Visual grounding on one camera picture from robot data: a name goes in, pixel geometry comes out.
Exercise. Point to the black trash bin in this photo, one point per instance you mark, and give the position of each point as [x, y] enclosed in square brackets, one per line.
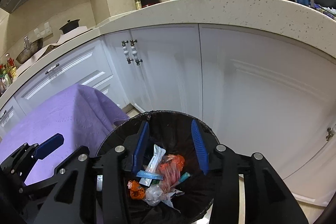
[171, 131]

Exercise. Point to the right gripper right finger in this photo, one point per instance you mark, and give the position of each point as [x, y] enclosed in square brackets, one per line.
[267, 198]

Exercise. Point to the white cabinet drawer front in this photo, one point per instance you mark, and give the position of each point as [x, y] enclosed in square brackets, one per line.
[86, 65]

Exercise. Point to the small white tube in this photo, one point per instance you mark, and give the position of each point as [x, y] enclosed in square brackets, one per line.
[153, 164]

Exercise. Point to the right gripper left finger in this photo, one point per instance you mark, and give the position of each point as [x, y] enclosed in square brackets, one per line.
[112, 166]

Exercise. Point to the teal white tube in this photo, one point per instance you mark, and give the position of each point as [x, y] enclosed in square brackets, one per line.
[184, 177]

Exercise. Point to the clear plastic bag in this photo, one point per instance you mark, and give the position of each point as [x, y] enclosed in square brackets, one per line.
[154, 195]

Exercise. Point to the blue white sachet strip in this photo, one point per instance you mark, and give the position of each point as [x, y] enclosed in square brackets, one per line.
[149, 175]

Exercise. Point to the purple tablecloth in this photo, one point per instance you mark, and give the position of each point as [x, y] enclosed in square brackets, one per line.
[83, 115]

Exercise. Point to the white corner cabinet doors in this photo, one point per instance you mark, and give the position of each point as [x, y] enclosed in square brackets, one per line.
[159, 67]

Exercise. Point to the black cooking pot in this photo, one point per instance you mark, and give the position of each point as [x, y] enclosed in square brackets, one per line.
[69, 26]

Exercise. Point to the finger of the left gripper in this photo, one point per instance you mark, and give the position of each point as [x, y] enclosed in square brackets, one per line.
[48, 146]
[74, 168]

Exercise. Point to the steel wok pan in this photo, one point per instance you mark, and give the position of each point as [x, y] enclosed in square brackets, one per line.
[29, 50]

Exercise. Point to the small orange plastic bag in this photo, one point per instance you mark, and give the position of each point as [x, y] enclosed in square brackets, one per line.
[137, 192]

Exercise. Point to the condiment rack with bottles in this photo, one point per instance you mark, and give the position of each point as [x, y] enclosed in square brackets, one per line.
[5, 80]

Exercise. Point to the white cabinet door right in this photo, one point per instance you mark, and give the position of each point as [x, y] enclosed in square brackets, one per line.
[263, 94]

